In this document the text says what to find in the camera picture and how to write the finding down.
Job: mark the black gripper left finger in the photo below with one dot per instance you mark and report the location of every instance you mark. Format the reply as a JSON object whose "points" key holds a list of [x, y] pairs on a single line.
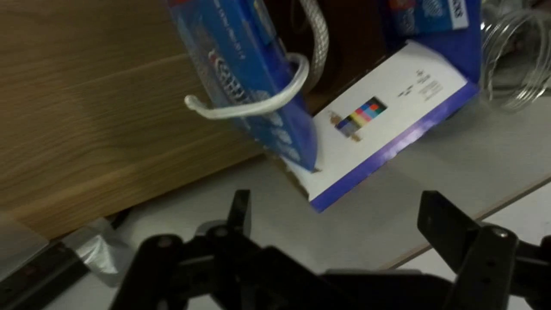
{"points": [[230, 269]]}

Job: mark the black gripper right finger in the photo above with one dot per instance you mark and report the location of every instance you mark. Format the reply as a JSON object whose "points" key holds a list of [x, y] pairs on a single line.
{"points": [[483, 269]]}

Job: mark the blue cardboard box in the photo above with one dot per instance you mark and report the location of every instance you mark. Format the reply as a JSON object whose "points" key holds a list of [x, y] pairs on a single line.
{"points": [[242, 63]]}

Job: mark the glass jar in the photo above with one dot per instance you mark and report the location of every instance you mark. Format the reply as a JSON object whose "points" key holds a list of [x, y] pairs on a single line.
{"points": [[519, 57]]}

